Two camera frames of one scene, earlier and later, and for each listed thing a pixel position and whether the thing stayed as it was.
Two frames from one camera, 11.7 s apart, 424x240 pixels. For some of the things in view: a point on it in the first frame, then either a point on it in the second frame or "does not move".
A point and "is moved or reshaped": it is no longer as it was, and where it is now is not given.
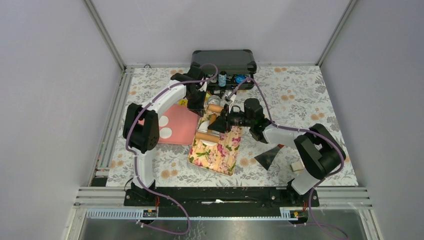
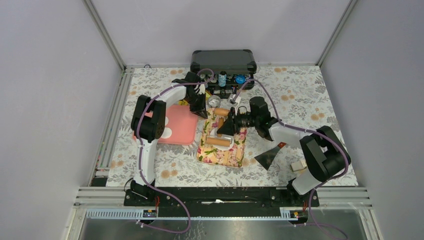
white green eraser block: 297,166 does not move
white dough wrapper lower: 165,132 does not move
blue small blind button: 239,78 does not move
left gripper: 198,108 does not move
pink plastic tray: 184,124 does not move
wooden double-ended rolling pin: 214,109 is moved or reshaped
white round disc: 204,126 -> 213,133
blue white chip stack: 222,79 does not move
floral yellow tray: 220,158 is moved or reshaped
